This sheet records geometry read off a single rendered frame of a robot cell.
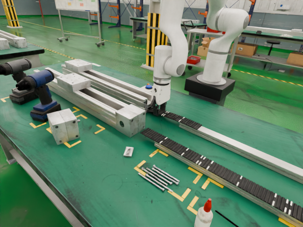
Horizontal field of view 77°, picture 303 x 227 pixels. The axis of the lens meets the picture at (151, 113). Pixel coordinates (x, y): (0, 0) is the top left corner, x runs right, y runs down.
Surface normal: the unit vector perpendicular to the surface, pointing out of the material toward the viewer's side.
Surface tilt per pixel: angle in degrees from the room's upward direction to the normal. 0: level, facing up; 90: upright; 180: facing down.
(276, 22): 90
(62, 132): 90
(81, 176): 0
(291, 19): 90
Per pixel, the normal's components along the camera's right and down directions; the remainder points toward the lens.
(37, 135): 0.05, -0.86
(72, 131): 0.59, 0.44
